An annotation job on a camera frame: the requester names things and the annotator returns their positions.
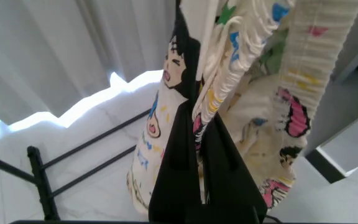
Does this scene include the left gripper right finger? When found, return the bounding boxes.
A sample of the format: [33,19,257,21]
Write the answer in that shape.
[200,111,268,223]

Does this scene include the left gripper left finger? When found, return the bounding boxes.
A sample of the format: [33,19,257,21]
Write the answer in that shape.
[148,99,204,223]

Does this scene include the cream printed garment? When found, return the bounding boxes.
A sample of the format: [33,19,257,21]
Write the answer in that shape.
[126,0,358,217]

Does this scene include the black clothes rack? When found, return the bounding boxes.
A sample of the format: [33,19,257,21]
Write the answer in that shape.
[0,108,152,222]

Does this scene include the white curtain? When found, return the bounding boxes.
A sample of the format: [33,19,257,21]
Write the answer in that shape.
[0,0,180,128]

